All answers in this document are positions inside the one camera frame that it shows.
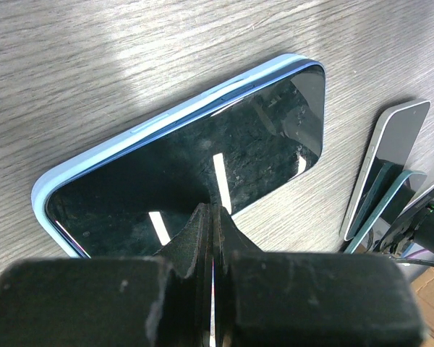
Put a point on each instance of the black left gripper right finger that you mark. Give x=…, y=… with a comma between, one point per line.
x=308, y=299

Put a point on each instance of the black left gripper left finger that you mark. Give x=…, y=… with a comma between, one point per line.
x=159, y=300

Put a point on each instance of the light blue phone case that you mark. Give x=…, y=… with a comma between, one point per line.
x=159, y=123

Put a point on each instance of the teal-edged phone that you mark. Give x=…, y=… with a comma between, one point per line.
x=384, y=203

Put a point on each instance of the white-edged phone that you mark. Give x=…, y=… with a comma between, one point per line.
x=391, y=143

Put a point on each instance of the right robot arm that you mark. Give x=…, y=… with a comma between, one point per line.
x=412, y=233

